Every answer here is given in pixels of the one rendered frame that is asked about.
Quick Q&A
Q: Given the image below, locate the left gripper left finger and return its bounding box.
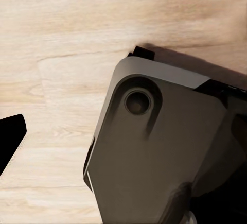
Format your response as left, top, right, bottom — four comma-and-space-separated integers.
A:
0, 114, 27, 175

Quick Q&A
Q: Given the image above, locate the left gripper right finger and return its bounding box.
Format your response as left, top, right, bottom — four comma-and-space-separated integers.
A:
231, 114, 247, 155

